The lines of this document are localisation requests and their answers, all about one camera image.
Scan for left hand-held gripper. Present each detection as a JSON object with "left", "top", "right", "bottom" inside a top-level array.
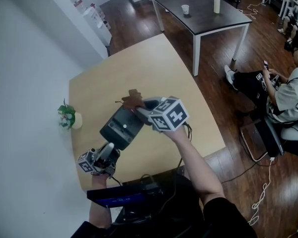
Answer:
[{"left": 76, "top": 142, "right": 121, "bottom": 179}]

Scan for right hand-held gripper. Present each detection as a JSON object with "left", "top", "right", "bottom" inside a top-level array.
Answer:
[{"left": 135, "top": 95, "right": 190, "bottom": 134}]

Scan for black calculator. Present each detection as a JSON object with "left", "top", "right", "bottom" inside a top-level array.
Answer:
[{"left": 99, "top": 105, "right": 145, "bottom": 151}]

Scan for person's right forearm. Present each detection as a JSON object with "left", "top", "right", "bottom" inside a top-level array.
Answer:
[{"left": 165, "top": 126, "right": 226, "bottom": 208}]

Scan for person's left forearm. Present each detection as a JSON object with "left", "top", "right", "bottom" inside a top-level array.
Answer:
[{"left": 88, "top": 174, "right": 114, "bottom": 229}]

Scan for flowers in cream pot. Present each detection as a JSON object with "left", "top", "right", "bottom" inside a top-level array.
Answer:
[{"left": 57, "top": 98, "right": 83, "bottom": 130}]

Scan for black chest rig with screen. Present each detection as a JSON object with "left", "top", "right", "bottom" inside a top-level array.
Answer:
[{"left": 86, "top": 169, "right": 204, "bottom": 233}]

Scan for white water dispenser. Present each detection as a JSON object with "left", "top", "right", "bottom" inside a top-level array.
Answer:
[{"left": 83, "top": 5, "right": 113, "bottom": 47}]

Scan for dark table with white legs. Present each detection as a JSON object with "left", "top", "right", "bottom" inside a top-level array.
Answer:
[{"left": 149, "top": 0, "right": 253, "bottom": 77}]

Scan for black bag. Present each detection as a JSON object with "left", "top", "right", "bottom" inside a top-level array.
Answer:
[{"left": 254, "top": 118, "right": 284, "bottom": 158}]

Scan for person's black shirt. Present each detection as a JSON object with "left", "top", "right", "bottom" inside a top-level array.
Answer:
[{"left": 71, "top": 196, "right": 258, "bottom": 238}]

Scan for grey office chair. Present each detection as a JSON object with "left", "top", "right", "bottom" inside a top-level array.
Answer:
[{"left": 279, "top": 118, "right": 298, "bottom": 158}]

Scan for metal tube frame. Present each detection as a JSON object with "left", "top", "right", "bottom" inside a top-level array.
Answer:
[{"left": 239, "top": 124, "right": 269, "bottom": 162}]

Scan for white cable with plug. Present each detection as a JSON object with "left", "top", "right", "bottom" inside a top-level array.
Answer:
[{"left": 248, "top": 157, "right": 275, "bottom": 227}]

